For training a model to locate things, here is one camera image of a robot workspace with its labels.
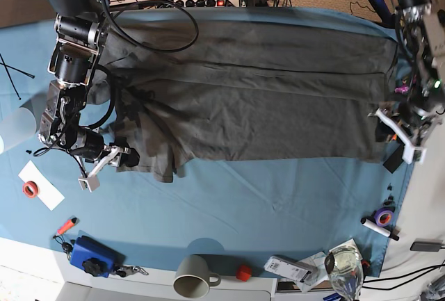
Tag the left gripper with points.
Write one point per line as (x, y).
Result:
(393, 118)

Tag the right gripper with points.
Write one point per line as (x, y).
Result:
(90, 147)

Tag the grey T-shirt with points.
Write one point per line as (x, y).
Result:
(249, 91)

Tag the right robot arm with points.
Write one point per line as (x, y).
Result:
(81, 31)

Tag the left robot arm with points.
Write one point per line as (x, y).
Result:
(413, 104)

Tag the black remote control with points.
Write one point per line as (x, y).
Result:
(395, 159)

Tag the purple tape roll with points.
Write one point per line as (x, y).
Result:
(383, 217)

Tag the orange marker pen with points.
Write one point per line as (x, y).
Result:
(65, 227)

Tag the white paper sheet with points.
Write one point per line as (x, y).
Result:
(49, 195)

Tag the white black marker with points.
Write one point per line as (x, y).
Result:
(381, 230)

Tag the red tape roll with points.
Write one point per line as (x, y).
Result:
(30, 189)

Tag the blue clamp block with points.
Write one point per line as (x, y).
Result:
(93, 257)

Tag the metal carabiner keys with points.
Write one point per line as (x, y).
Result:
(126, 271)

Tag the frosted plastic cup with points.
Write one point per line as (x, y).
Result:
(16, 128)

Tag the blue table cloth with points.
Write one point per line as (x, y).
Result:
(231, 212)

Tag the grey ceramic mug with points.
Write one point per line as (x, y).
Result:
(194, 279)

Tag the clear wine glass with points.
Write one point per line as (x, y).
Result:
(344, 268)

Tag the red cube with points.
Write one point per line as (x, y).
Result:
(243, 273)

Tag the white barcode box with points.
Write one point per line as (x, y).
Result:
(296, 271)

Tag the black power strip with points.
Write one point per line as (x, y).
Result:
(206, 3)

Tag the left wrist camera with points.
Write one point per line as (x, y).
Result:
(412, 154)

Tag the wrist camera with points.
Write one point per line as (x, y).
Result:
(412, 154)
(89, 183)

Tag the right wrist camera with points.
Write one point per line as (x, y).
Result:
(89, 183)

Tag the black cable tie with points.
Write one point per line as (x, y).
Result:
(9, 70)

